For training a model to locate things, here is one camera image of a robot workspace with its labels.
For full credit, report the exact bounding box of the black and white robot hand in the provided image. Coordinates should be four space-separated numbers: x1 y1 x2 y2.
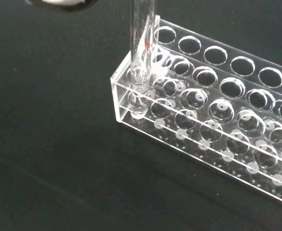
23 0 99 12

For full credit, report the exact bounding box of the clear acrylic test tube rack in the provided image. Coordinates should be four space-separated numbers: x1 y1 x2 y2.
110 14 282 208

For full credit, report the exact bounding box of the black bench cloth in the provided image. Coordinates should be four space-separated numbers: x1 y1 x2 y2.
0 0 282 231

